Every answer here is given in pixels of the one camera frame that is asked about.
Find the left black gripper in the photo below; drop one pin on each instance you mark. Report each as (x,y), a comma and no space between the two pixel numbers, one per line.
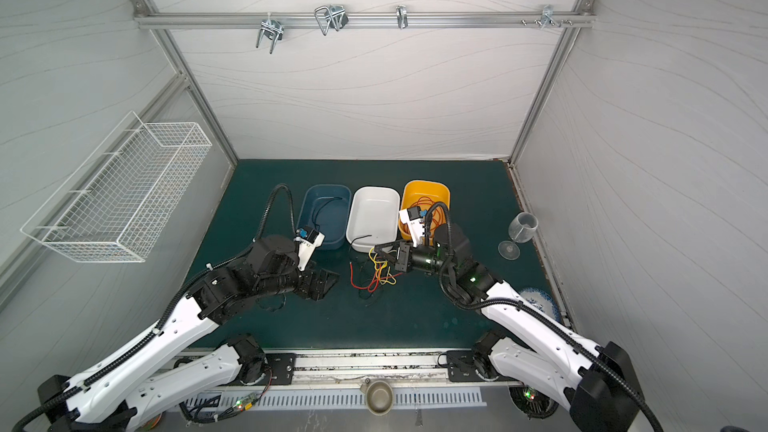
(321,289)

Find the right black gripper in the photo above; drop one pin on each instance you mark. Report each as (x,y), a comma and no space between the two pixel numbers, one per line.
(402,258)

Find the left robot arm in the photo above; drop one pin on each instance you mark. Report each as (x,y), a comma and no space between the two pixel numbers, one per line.
(125,390)

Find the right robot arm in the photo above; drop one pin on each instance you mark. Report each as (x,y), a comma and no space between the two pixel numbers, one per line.
(596,384)

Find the white plastic bin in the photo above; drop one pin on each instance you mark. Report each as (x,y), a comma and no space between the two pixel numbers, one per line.
(373,218)

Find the yellow plastic bin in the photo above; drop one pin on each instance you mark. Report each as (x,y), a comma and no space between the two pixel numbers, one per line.
(425,193)

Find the blue plastic bin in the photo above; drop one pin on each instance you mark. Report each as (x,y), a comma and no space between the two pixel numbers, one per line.
(326,207)

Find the olive round cup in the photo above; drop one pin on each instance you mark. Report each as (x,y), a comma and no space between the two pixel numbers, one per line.
(379,396)

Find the clear wine glass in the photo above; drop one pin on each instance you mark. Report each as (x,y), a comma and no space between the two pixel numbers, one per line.
(521,230)

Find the blue white patterned plate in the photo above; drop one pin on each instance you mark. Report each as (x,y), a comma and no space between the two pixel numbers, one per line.
(543,302)

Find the metal U-bolt hook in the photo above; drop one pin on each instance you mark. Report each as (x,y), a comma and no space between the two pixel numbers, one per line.
(331,17)

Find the metal clamp hook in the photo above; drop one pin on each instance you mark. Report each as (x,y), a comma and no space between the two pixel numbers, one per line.
(271,31)

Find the right metal clamp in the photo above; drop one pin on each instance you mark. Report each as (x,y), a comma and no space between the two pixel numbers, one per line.
(546,20)

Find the aluminium crossbar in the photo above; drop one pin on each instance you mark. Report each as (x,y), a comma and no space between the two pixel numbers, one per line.
(149,19)

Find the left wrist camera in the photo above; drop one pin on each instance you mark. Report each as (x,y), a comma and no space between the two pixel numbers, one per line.
(308,240)

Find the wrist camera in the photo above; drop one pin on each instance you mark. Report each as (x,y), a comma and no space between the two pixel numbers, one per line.
(412,219)
(308,240)

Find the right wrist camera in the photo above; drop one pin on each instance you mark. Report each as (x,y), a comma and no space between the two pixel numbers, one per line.
(412,219)

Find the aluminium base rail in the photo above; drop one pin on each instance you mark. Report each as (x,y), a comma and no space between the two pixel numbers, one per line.
(319,380)

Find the white wire basket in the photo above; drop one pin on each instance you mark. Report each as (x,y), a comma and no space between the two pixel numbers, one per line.
(114,206)

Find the small metal bracket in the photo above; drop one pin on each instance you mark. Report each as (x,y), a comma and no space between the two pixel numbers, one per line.
(401,17)

